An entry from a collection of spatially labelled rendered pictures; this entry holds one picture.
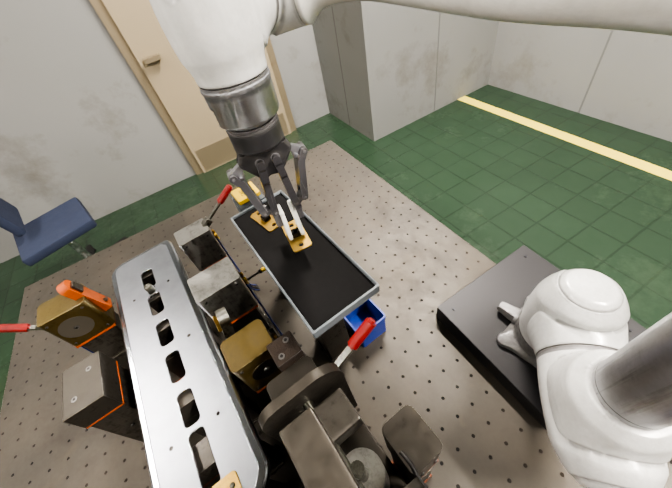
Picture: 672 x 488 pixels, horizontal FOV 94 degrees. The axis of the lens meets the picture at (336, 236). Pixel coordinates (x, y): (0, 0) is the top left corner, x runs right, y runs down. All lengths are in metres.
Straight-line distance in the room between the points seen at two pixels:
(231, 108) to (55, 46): 2.76
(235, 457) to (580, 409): 0.57
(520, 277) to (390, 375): 0.48
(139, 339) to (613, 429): 0.92
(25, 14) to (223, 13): 2.78
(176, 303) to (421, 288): 0.73
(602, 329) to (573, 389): 0.15
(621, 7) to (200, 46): 0.37
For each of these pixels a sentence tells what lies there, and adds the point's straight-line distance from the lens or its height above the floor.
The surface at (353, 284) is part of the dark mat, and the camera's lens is 0.56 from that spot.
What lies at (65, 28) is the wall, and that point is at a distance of 3.12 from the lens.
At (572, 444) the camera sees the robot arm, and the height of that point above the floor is 0.95.
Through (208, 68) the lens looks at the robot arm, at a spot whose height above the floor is 1.52.
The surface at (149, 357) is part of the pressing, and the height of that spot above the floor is 1.00.
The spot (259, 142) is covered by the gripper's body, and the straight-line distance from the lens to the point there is 0.45.
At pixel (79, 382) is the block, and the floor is 1.03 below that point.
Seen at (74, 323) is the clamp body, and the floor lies 1.02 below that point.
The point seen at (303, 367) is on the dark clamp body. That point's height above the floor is 1.08.
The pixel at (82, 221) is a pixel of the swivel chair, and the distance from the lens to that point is 2.64.
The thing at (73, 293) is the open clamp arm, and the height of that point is 1.08.
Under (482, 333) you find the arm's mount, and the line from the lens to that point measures 0.98.
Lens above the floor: 1.62
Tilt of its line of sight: 47 degrees down
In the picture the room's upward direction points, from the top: 15 degrees counter-clockwise
